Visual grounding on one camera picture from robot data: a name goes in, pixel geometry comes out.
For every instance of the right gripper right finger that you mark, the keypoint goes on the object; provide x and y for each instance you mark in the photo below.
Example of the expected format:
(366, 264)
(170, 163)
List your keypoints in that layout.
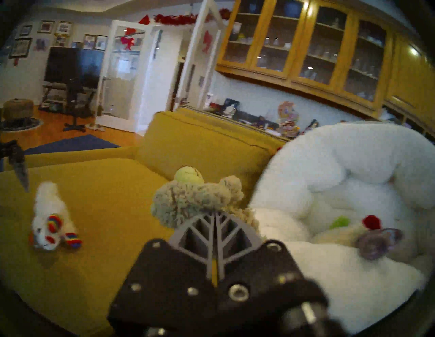
(258, 278)

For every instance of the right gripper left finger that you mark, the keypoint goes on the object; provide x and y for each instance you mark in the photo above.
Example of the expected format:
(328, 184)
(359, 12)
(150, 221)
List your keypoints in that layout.
(170, 282)

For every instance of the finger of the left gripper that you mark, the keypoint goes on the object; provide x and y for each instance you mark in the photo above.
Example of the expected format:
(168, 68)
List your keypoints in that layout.
(21, 170)

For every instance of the beige fuzzy plush toy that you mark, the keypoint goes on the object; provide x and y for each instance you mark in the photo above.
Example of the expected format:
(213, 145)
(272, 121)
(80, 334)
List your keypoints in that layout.
(190, 200)

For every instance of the white plush toy red bow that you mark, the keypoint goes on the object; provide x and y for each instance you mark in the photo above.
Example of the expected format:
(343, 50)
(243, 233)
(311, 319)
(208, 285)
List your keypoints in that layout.
(340, 236)

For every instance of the green plush toy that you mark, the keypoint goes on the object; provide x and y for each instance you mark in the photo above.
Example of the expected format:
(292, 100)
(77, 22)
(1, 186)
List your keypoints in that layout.
(340, 222)

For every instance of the purple plush toy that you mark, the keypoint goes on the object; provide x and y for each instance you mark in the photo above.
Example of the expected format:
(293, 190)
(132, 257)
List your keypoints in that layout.
(373, 244)

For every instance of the white fluffy dog bed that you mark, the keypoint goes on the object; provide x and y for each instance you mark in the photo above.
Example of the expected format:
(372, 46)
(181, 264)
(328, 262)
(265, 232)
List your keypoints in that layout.
(340, 156)

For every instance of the white lamb toy rainbow ears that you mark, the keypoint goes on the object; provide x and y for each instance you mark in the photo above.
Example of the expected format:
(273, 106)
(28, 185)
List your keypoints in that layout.
(47, 204)

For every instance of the round floor rug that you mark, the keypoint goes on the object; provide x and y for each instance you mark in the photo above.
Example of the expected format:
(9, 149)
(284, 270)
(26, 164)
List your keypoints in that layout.
(32, 126)

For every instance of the brown round ottoman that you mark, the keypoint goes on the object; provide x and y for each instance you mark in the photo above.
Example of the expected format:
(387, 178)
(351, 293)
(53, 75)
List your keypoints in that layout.
(18, 110)

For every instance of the black floor stand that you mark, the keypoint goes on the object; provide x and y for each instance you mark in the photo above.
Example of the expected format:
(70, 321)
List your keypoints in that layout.
(76, 102)

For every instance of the yellow sofa seat cushion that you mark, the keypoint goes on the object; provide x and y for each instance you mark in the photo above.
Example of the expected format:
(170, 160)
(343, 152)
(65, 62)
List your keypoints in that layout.
(102, 204)

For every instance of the white french door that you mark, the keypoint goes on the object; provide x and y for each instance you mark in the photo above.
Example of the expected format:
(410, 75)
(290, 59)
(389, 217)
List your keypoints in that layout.
(115, 124)
(198, 34)

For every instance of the black television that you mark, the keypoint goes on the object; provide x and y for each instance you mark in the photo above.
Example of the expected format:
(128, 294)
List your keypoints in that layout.
(74, 66)

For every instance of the yellow sofa back cushion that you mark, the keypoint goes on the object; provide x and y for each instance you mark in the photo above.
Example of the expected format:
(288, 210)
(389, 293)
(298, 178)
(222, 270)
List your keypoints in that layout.
(204, 146)

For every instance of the granite kitchen counter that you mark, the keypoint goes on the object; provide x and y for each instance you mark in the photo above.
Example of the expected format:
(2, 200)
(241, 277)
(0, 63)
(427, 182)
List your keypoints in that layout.
(253, 118)

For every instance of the dark blue box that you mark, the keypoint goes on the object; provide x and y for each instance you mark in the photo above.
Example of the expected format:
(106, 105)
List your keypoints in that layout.
(231, 107)

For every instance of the white lotion bottle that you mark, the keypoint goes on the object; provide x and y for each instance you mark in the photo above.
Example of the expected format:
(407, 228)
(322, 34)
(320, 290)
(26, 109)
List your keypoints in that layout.
(210, 101)

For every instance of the red paper diamond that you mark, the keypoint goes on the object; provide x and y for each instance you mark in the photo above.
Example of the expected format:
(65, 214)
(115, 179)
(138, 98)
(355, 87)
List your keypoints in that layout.
(145, 20)

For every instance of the red tinsel garland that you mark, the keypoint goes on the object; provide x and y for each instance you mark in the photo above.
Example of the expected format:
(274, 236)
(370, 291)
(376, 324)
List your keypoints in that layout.
(176, 19)

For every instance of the red heart door decoration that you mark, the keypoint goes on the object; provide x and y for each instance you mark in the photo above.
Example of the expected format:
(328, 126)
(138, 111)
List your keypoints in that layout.
(207, 39)

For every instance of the large black collage frame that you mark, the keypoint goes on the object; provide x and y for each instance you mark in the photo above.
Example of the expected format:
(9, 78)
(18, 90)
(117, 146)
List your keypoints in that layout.
(21, 48)

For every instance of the unframed wall photo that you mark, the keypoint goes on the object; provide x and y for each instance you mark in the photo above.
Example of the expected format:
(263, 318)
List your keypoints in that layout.
(41, 44)

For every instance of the gold framed wall photo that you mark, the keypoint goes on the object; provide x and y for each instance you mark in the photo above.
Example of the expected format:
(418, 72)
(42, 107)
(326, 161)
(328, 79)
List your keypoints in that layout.
(64, 28)
(46, 27)

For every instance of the cartoon pig wall decoration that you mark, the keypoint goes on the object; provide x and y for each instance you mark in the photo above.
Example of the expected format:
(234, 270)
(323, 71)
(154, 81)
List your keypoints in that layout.
(288, 115)

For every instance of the wooden wall cabinet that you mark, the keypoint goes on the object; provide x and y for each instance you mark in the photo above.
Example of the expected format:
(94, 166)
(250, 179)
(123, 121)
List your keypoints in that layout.
(407, 85)

